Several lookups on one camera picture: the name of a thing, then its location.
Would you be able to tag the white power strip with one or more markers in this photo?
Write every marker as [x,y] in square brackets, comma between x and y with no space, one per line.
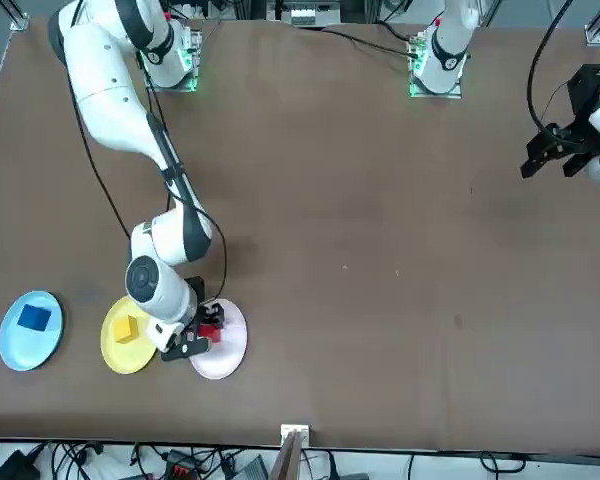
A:
[307,19]

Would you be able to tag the aluminium profile post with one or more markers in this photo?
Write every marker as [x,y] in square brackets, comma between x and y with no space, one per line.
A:
[292,450]

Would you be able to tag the yellow cube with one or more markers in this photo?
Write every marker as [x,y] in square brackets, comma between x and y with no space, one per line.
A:
[126,330]

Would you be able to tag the light blue plate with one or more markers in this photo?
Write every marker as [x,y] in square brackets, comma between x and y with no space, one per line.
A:
[15,350]

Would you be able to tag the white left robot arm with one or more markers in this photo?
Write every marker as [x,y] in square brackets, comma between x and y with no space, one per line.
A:
[447,55]

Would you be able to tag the flat black power adapter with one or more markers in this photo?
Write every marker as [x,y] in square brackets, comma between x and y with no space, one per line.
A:
[17,467]

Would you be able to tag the white plate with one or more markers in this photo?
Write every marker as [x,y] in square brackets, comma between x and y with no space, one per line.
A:
[225,360]

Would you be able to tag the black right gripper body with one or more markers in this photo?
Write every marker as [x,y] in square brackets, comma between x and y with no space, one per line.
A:
[197,287]

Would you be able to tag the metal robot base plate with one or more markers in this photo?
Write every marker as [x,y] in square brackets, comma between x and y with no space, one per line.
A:
[455,93]
[195,85]

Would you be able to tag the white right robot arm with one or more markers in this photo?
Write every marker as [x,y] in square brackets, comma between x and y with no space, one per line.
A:
[110,100]

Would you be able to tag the black strip orange switches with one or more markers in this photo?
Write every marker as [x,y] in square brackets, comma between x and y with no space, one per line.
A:
[180,467]

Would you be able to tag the blue cube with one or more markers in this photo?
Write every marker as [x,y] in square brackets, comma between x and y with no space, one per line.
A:
[34,317]

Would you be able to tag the yellow plate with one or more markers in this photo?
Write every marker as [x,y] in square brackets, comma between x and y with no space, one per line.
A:
[125,357]

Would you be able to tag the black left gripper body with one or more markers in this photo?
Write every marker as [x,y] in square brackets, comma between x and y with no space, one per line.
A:
[585,92]

